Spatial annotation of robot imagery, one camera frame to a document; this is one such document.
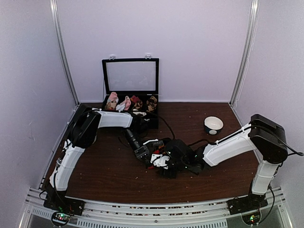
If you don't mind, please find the red orange argyle sock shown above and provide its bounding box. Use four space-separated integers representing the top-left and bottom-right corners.
145 146 168 169

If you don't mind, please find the beige brown argyle sock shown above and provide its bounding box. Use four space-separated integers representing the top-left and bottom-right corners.
146 96 158 113

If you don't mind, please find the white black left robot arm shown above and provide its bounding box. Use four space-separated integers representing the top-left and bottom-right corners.
45 104 164 192

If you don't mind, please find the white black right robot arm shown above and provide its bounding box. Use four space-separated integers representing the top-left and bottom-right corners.
150 114 288 210

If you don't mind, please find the white sock in box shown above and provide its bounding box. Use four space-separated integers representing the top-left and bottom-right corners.
134 112 147 117

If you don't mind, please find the brown patterned rolled sock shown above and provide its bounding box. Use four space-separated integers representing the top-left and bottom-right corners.
133 100 143 110

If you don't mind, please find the white pink sock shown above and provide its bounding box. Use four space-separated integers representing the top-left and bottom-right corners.
115 96 131 111

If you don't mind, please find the white bowl dark outside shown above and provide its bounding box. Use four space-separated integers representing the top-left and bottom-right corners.
204 116 224 135

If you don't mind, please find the dark red rolled sock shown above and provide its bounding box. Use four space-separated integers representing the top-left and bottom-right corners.
130 95 140 104

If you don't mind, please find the pink rolled sock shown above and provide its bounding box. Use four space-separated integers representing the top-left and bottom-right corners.
105 92 119 110

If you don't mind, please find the black box with glass lid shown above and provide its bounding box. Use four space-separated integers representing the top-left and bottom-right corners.
102 58 160 129

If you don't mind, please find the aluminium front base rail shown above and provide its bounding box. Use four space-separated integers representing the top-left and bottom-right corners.
17 187 296 228

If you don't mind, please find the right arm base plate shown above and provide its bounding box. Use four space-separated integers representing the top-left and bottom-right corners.
227 194 268 215

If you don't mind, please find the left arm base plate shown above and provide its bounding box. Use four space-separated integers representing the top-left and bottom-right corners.
43 184 85 216

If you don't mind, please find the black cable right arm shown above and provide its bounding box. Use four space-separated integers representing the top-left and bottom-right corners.
250 123 304 157

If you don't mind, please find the aluminium frame post right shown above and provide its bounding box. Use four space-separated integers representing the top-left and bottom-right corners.
230 0 260 107

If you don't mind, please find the aluminium frame post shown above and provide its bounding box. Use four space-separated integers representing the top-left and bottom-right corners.
230 0 260 107
49 0 79 105

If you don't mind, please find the aluminium frame post left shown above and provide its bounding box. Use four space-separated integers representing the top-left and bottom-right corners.
49 0 79 105

